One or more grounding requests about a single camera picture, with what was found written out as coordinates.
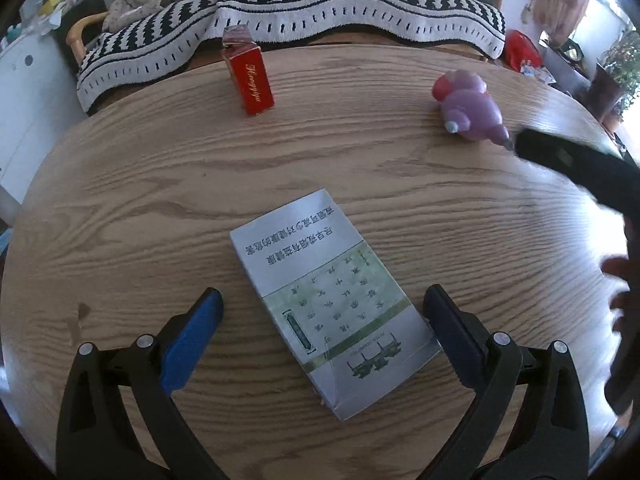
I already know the person's right hand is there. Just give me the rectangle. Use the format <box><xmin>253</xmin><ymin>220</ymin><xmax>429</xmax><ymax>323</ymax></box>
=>
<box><xmin>601</xmin><ymin>256</ymin><xmax>639</xmax><ymax>420</ymax></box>

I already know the potted plant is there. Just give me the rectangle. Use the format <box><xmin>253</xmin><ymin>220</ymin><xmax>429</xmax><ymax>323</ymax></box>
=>
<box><xmin>584</xmin><ymin>29</ymin><xmax>639</xmax><ymax>124</ymax></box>

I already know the purple toy figure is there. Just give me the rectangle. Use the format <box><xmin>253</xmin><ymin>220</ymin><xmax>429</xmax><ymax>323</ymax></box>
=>
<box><xmin>432</xmin><ymin>70</ymin><xmax>511</xmax><ymax>148</ymax></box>

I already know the red plastic bag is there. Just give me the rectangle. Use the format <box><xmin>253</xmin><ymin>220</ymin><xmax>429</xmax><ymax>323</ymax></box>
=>
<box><xmin>503</xmin><ymin>29</ymin><xmax>542</xmax><ymax>72</ymax></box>

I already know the silver green cigarette carton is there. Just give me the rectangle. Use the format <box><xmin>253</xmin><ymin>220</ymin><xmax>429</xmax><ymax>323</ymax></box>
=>
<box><xmin>230</xmin><ymin>190</ymin><xmax>440</xmax><ymax>420</ymax></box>

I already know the white cabinet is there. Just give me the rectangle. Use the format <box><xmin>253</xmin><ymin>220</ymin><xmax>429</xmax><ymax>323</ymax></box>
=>
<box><xmin>1</xmin><ymin>34</ymin><xmax>86</xmax><ymax>226</ymax></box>

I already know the red cigarette box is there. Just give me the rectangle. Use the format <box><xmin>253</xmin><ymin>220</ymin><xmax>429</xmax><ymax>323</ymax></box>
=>
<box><xmin>222</xmin><ymin>24</ymin><xmax>274</xmax><ymax>116</ymax></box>

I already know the black white striped blanket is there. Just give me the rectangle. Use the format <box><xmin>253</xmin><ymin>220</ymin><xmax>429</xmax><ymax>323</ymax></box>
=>
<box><xmin>75</xmin><ymin>0</ymin><xmax>508</xmax><ymax>114</ymax></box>

